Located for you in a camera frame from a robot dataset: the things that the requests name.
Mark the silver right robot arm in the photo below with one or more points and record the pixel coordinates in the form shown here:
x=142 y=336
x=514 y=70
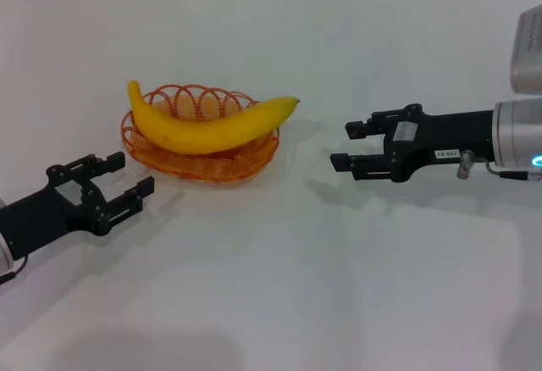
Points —
x=514 y=134

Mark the orange woven plastic basket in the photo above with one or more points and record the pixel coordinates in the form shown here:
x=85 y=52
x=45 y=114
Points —
x=203 y=167

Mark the yellow banana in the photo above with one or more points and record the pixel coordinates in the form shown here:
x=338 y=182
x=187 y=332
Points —
x=203 y=134

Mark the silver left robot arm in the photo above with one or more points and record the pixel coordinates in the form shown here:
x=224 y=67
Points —
x=3 y=256

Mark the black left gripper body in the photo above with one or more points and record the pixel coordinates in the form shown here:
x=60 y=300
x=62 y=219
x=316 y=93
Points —
x=46 y=214

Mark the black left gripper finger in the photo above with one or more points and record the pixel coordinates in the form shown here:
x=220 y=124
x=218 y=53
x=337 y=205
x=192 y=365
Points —
x=91 y=165
x=127 y=203

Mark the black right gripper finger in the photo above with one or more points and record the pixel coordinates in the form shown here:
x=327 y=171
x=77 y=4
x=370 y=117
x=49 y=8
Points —
x=368 y=167
x=372 y=125

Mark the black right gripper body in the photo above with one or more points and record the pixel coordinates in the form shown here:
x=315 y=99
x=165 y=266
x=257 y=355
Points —
x=449 y=138

